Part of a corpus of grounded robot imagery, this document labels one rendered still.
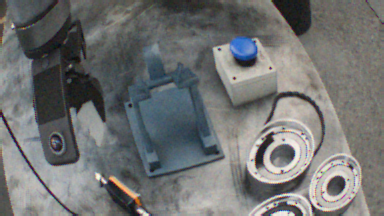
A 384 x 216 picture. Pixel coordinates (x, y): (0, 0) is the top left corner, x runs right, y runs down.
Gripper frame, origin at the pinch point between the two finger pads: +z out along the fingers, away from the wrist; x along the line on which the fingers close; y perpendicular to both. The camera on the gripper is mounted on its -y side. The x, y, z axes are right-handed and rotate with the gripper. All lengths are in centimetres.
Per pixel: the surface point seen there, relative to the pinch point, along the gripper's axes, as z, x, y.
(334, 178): 16.6, -30.3, -5.9
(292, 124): 15.8, -24.9, 6.1
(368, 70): 106, -87, 75
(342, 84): 105, -68, 71
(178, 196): 17.9, -8.1, 1.9
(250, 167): 14.5, -17.6, 1.3
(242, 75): 14.7, -20.0, 15.1
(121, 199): 13.2, -0.8, 0.2
